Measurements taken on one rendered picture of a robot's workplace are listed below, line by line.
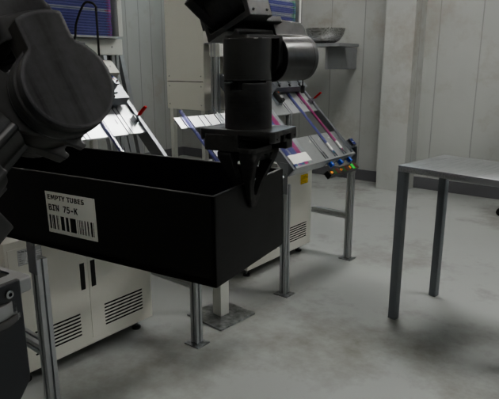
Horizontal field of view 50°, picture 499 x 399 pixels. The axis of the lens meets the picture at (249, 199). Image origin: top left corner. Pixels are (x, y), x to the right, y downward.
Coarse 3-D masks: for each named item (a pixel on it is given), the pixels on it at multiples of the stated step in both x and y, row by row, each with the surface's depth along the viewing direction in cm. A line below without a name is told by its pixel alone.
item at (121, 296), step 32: (0, 256) 201; (64, 256) 219; (32, 288) 210; (64, 288) 222; (96, 288) 235; (128, 288) 249; (32, 320) 212; (64, 320) 224; (96, 320) 237; (128, 320) 252; (32, 352) 215; (64, 352) 227
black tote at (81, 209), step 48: (48, 192) 74; (96, 192) 69; (144, 192) 65; (192, 192) 62; (240, 192) 65; (48, 240) 76; (96, 240) 71; (144, 240) 67; (192, 240) 63; (240, 240) 66
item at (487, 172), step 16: (432, 160) 269; (448, 160) 269; (464, 160) 269; (480, 160) 269; (400, 176) 256; (432, 176) 244; (448, 176) 238; (464, 176) 233; (480, 176) 231; (496, 176) 231; (400, 192) 258; (400, 208) 259; (400, 224) 261; (400, 240) 263; (400, 256) 266; (432, 256) 297; (400, 272) 268; (432, 272) 298; (400, 288) 271; (432, 288) 300
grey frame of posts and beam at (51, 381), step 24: (96, 48) 236; (120, 48) 246; (120, 144) 258; (48, 288) 181; (192, 288) 243; (48, 312) 183; (192, 312) 245; (48, 336) 186; (192, 336) 249; (48, 360) 186; (48, 384) 188
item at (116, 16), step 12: (120, 0) 237; (120, 12) 238; (120, 24) 239; (84, 36) 226; (96, 36) 231; (108, 36) 235; (36, 264) 176; (168, 276) 252; (36, 336) 192; (36, 348) 188
